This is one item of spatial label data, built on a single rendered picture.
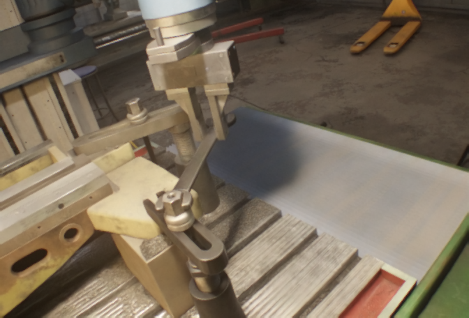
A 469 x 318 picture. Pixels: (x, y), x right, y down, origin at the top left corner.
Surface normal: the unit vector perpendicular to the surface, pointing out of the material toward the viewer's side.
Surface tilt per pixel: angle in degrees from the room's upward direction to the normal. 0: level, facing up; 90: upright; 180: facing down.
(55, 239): 90
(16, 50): 90
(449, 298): 0
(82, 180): 0
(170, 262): 90
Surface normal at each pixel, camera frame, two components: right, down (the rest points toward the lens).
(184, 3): 0.28, 0.40
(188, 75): -0.24, 0.51
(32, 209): -0.20, -0.86
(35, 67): 0.54, 0.30
